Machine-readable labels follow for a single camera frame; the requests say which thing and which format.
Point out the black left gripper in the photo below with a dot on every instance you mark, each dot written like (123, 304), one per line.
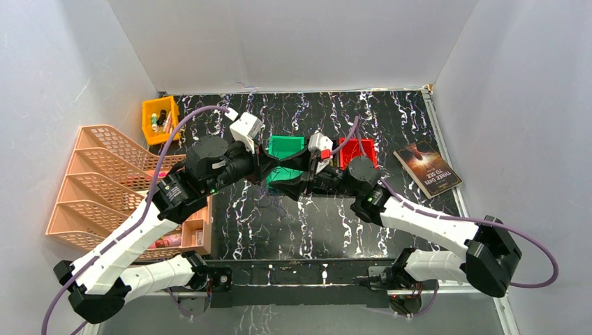
(258, 162)

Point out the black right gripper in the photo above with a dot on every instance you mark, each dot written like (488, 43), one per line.
(294, 188)

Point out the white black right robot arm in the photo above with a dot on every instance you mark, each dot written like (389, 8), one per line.
(481, 254)

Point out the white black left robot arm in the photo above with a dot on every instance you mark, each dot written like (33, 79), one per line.
(104, 280)

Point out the green plastic bin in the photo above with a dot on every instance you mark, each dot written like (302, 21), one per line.
(282, 147)

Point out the black plastic bin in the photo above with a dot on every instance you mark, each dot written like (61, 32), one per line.
(321, 171)

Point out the red plastic bin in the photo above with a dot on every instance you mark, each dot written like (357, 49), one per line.
(352, 149)

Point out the yellow plastic bin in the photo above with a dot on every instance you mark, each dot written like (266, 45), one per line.
(159, 117)

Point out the green capped pink bottle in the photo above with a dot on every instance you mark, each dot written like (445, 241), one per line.
(168, 241)

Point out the dark paperback book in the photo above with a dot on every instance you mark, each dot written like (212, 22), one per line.
(428, 168)

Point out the peach plastic file rack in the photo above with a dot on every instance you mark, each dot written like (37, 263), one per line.
(107, 177)

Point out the aluminium table frame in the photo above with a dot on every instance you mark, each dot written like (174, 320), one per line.
(102, 282)

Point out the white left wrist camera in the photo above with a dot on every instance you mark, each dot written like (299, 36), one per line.
(244, 128)

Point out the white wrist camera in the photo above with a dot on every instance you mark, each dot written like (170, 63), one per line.
(320, 147)
(244, 128)

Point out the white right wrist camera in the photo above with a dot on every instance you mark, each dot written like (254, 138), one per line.
(320, 147)

